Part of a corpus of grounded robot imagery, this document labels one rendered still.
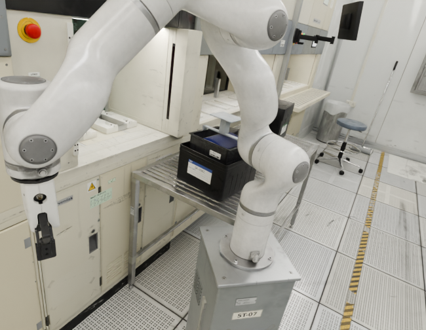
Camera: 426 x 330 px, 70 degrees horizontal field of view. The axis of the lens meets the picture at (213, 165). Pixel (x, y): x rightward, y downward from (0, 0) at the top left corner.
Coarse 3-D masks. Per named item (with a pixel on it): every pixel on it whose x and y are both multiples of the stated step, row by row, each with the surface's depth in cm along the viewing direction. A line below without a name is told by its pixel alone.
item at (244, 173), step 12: (180, 144) 137; (180, 156) 139; (192, 156) 134; (204, 156) 129; (180, 168) 141; (192, 168) 136; (204, 168) 131; (216, 168) 127; (228, 168) 124; (240, 168) 132; (252, 168) 142; (192, 180) 138; (204, 180) 132; (216, 180) 128; (228, 180) 128; (240, 180) 137; (252, 180) 148; (204, 192) 135; (216, 192) 130; (228, 192) 132
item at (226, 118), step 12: (228, 120) 128; (240, 120) 132; (192, 132) 137; (204, 132) 143; (216, 132) 151; (228, 132) 137; (192, 144) 137; (204, 144) 132; (216, 144) 128; (216, 156) 130; (228, 156) 127; (240, 156) 135
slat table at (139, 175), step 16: (304, 144) 217; (160, 160) 158; (176, 160) 161; (144, 176) 140; (176, 176) 148; (256, 176) 158; (176, 192) 132; (192, 192) 133; (208, 208) 125; (224, 208) 126; (176, 224) 198; (128, 256) 164; (128, 272) 169
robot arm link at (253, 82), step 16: (208, 32) 67; (224, 32) 62; (224, 48) 68; (240, 48) 69; (224, 64) 70; (240, 64) 69; (256, 64) 69; (240, 80) 69; (256, 80) 68; (272, 80) 70; (240, 96) 72; (256, 96) 70; (272, 96) 72; (256, 112) 73; (272, 112) 74; (240, 128) 84; (256, 128) 78; (240, 144) 88; (256, 144) 86
